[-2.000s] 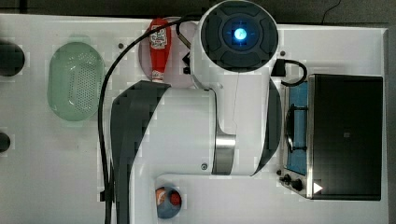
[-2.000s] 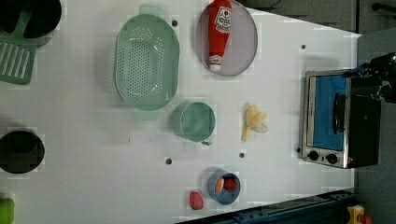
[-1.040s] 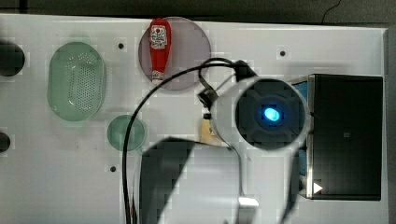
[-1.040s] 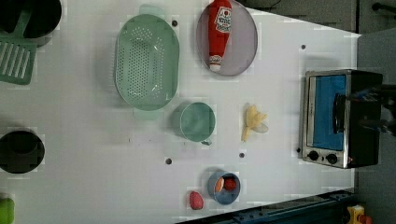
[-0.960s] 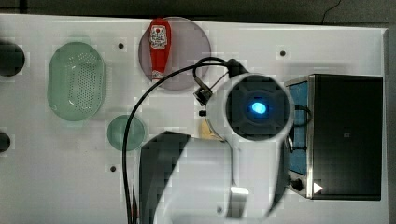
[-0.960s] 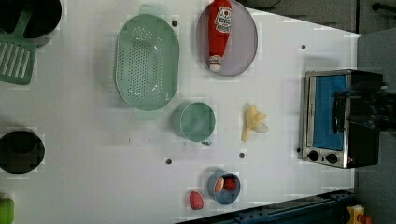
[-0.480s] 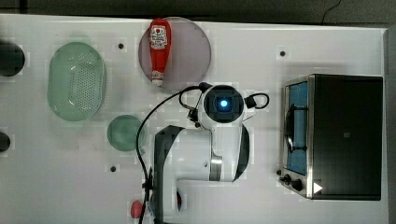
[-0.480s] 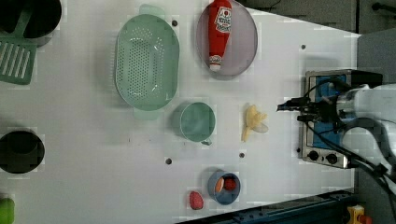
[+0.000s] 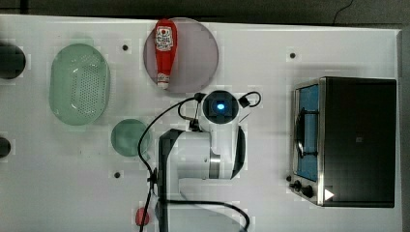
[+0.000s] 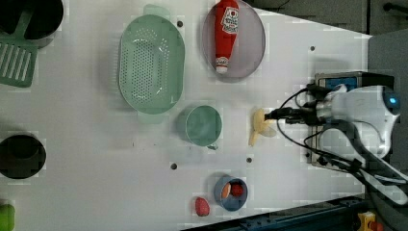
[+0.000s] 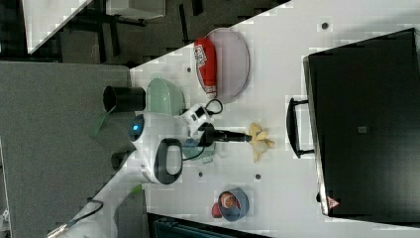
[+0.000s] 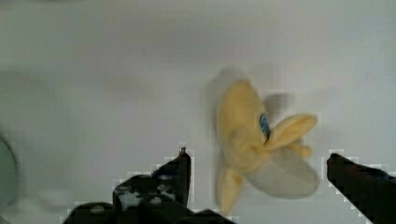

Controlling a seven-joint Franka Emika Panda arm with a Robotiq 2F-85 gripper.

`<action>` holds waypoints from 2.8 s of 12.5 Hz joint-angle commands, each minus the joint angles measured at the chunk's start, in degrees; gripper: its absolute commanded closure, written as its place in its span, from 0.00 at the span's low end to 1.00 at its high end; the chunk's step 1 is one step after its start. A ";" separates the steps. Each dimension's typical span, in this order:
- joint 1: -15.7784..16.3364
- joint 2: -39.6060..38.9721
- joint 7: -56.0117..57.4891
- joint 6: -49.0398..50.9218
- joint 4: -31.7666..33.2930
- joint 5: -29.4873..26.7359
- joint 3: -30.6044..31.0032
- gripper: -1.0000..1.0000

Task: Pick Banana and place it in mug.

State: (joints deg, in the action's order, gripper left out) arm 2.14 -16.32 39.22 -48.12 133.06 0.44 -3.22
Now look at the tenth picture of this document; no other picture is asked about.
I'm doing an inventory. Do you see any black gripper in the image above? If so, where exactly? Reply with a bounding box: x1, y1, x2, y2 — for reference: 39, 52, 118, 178
265, 108, 320, 125

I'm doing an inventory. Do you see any yellow plush banana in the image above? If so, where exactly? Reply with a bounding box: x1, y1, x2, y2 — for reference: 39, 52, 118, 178
248, 108, 276, 146

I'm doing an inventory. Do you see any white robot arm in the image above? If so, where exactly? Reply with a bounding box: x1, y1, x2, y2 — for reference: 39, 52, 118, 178
258, 84, 407, 207

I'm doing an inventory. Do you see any green mug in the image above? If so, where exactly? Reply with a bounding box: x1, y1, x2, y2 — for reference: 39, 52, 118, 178
176, 105, 222, 150

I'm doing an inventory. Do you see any grey round plate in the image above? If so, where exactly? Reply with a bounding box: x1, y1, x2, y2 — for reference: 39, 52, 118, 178
201, 0, 266, 78

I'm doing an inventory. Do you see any red toy tomato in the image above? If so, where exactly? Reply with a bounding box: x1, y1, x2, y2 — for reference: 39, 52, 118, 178
230, 184, 243, 197

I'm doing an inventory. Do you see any orange toy fruit slice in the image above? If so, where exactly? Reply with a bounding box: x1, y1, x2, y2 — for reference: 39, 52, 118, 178
221, 183, 231, 198

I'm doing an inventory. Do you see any blue bowl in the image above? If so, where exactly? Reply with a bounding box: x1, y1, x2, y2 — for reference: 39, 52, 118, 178
213, 175, 248, 212

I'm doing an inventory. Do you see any red plush ketchup bottle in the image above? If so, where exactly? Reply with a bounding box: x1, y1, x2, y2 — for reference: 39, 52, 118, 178
215, 0, 240, 74

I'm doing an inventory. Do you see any red plush strawberry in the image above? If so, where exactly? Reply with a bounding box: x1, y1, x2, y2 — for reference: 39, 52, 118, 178
194, 197, 210, 217

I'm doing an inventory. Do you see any green plastic colander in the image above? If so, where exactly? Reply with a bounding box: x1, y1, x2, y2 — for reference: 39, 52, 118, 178
118, 4, 185, 124

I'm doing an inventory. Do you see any black utensil holder cup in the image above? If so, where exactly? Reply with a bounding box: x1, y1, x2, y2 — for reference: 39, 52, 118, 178
0, 0, 64, 49

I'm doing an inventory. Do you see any green slotted spatula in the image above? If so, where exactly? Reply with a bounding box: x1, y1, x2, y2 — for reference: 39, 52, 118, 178
0, 10, 38, 89

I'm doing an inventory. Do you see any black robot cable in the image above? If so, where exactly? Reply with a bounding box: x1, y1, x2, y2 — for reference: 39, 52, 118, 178
276, 88, 367, 174

